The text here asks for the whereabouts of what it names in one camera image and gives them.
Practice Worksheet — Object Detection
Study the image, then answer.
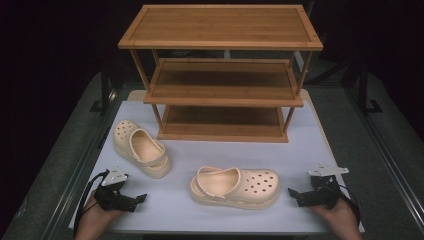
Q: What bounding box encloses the black metal stand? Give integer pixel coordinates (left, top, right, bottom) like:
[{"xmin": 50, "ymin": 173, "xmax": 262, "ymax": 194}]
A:
[
  {"xmin": 357, "ymin": 61, "xmax": 384, "ymax": 115},
  {"xmin": 89, "ymin": 61, "xmax": 114, "ymax": 117}
]

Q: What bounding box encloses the metal frame rail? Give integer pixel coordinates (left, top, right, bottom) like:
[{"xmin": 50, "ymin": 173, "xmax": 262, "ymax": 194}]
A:
[
  {"xmin": 344, "ymin": 88, "xmax": 424, "ymax": 231},
  {"xmin": 39, "ymin": 88, "xmax": 118, "ymax": 240}
]

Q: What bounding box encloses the person's right hand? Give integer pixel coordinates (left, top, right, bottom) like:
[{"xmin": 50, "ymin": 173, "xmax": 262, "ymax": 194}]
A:
[{"xmin": 308, "ymin": 197, "xmax": 364, "ymax": 240}]

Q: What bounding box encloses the white table mat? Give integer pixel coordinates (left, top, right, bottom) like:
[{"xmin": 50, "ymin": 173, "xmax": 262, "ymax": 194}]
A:
[{"xmin": 68, "ymin": 99, "xmax": 366, "ymax": 235}]

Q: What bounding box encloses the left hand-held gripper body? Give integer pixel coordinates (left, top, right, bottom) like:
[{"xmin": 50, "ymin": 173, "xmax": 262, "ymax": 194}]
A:
[{"xmin": 93, "ymin": 167, "xmax": 134, "ymax": 213}]

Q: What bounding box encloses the person's left hand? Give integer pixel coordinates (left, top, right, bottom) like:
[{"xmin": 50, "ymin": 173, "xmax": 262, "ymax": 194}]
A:
[{"xmin": 74, "ymin": 189, "xmax": 125, "ymax": 240}]

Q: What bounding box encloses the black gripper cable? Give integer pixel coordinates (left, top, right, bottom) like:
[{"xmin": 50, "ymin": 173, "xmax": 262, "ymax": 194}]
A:
[
  {"xmin": 338, "ymin": 184, "xmax": 363, "ymax": 228},
  {"xmin": 72, "ymin": 169, "xmax": 111, "ymax": 235}
]

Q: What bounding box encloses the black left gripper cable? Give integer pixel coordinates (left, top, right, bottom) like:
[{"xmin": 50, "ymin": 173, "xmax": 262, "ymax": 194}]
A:
[{"xmin": 72, "ymin": 169, "xmax": 111, "ymax": 235}]

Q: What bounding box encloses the wooden three-tier shoe rack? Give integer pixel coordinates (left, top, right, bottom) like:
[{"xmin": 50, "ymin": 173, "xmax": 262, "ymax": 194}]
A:
[{"xmin": 117, "ymin": 3, "xmax": 324, "ymax": 144}]

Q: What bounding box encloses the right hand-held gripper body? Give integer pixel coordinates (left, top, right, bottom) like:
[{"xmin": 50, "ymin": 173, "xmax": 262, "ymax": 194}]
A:
[{"xmin": 300, "ymin": 162, "xmax": 351, "ymax": 211}]

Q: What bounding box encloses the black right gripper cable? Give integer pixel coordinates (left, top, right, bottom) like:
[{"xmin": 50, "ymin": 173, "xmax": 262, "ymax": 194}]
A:
[{"xmin": 338, "ymin": 184, "xmax": 363, "ymax": 228}]

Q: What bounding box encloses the beige clog shoe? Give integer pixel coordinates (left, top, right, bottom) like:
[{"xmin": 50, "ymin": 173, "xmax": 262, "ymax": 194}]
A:
[
  {"xmin": 112, "ymin": 119, "xmax": 173, "ymax": 180},
  {"xmin": 188, "ymin": 165, "xmax": 281, "ymax": 211}
]

